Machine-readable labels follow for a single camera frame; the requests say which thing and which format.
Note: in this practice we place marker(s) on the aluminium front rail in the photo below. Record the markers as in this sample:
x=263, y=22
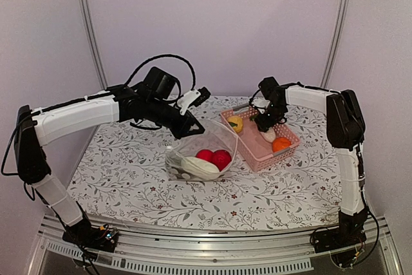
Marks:
x=152, y=249

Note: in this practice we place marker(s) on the red toy tomato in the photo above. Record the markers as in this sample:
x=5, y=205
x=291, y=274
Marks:
x=205, y=154

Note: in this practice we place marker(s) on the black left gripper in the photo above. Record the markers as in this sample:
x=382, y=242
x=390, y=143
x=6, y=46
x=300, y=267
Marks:
x=183, y=130

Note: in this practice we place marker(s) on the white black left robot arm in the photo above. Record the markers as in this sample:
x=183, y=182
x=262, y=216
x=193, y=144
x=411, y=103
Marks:
x=40, y=127

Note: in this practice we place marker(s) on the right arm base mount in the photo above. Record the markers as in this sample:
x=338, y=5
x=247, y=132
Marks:
x=332, y=238

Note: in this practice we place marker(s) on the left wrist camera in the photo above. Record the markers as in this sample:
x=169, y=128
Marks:
x=192, y=98

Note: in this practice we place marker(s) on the red toy strawberry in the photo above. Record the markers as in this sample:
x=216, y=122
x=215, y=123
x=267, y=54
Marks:
x=221, y=159

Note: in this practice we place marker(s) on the floral patterned table mat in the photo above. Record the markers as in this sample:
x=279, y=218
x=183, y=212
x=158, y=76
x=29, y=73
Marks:
x=122, y=175

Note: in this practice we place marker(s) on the right aluminium frame post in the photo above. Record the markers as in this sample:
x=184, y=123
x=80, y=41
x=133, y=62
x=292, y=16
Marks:
x=334, y=46

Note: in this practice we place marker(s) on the aluminium frame post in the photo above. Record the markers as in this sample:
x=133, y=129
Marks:
x=334, y=46
x=93, y=44

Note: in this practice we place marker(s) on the pink plastic basket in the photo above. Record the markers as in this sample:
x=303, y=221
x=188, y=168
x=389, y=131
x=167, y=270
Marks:
x=254, y=149

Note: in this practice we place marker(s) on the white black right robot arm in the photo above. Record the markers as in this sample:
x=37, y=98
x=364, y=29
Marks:
x=345, y=128

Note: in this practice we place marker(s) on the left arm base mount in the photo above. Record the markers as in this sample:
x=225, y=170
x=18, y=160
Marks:
x=84, y=235

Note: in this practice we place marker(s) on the orange toy fruit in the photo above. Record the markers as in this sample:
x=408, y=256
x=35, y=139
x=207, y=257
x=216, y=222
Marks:
x=280, y=144

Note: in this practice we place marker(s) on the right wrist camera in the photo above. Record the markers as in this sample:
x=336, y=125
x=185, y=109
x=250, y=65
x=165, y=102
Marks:
x=260, y=104

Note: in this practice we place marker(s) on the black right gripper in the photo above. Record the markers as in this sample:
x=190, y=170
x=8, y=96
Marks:
x=265, y=123

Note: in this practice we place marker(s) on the clear zip top bag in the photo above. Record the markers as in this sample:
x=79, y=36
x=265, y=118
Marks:
x=216, y=136

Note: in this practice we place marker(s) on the yellow toy fruit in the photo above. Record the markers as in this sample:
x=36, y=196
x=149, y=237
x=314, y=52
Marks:
x=236, y=123

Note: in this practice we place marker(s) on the left aluminium frame post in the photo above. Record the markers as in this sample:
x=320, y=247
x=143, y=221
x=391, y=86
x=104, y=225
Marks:
x=93, y=44

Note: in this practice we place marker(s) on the white toy radish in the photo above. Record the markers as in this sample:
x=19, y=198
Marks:
x=191, y=168
x=269, y=135

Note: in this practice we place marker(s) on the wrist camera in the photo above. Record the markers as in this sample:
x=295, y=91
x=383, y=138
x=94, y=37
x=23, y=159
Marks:
x=192, y=98
x=260, y=104

